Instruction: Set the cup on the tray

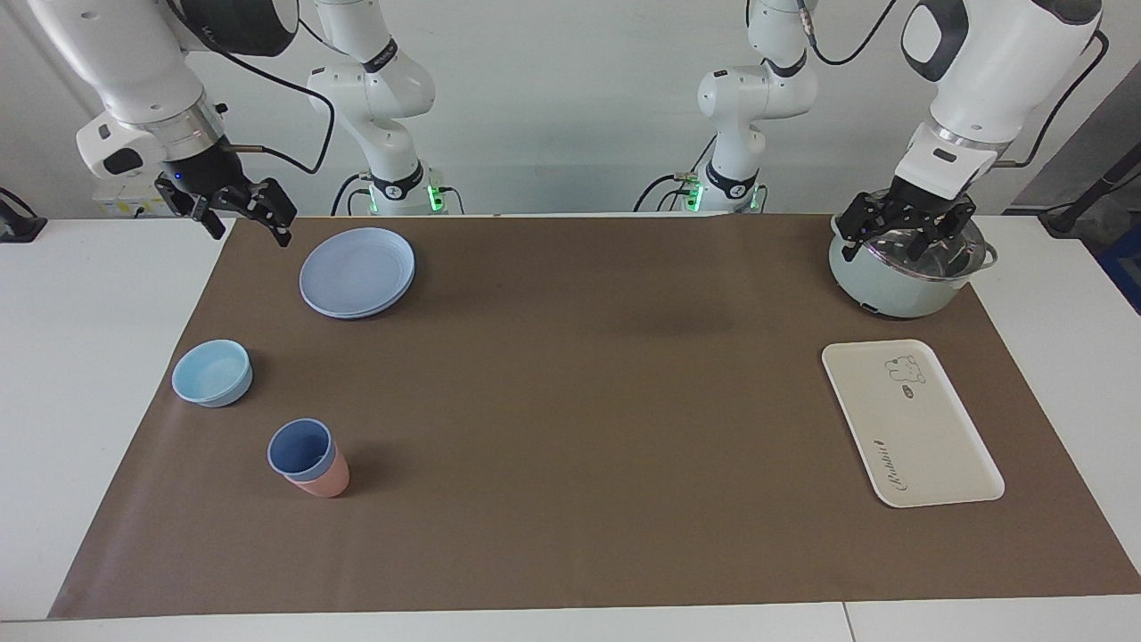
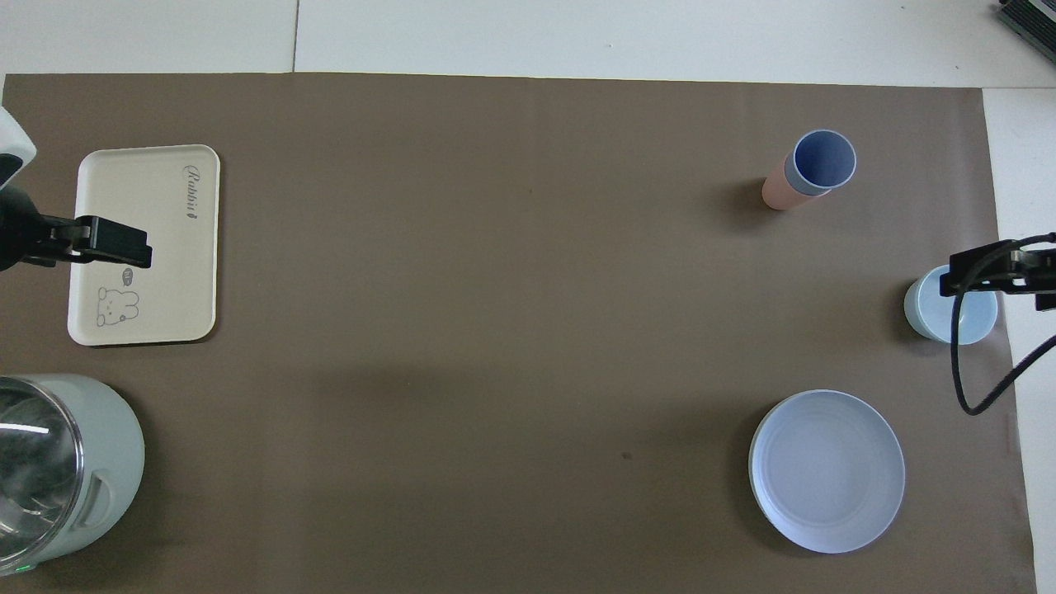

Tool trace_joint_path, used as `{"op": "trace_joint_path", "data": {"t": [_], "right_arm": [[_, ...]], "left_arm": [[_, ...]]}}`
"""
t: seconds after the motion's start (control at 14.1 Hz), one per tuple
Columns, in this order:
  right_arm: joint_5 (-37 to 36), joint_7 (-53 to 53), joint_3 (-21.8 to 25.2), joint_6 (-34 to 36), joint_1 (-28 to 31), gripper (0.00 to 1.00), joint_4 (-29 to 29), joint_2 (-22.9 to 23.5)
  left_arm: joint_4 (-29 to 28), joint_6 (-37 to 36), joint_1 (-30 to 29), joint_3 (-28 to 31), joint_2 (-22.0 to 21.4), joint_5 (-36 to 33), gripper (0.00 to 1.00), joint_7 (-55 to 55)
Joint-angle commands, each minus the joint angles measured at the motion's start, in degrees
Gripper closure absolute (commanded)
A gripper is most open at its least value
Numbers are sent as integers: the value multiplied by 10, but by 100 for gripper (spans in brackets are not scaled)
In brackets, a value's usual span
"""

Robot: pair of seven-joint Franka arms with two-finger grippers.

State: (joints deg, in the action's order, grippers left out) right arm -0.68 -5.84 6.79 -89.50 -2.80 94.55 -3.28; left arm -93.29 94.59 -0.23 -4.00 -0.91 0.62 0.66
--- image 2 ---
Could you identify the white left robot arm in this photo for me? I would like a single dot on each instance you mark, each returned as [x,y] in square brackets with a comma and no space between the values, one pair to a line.
[10,140]

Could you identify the light blue bowl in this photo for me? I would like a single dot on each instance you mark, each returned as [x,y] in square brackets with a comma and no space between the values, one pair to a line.
[928,318]

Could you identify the periwinkle blue ribbed cup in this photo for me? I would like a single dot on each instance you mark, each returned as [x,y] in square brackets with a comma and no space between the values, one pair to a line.
[822,158]

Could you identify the pale green pot glass lid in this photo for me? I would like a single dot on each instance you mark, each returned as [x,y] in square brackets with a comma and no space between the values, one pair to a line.
[58,470]

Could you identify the brown paper table mat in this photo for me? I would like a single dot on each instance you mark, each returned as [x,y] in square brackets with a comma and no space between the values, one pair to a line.
[495,289]

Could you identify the periwinkle blue plate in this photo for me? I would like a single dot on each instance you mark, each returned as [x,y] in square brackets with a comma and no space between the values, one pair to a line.
[827,470]

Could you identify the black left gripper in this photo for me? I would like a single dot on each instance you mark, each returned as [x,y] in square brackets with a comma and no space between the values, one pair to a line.
[21,231]

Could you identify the dark grey ribbed device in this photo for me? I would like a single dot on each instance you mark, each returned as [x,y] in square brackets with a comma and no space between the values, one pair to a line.
[1031,18]

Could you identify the pink ribbed cup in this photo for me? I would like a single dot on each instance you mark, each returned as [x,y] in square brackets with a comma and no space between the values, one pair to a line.
[775,194]

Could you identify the cream rabbit print tray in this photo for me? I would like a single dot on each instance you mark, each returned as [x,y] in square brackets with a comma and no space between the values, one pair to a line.
[157,297]

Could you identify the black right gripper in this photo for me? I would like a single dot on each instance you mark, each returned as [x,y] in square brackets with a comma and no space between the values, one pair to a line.
[1041,268]

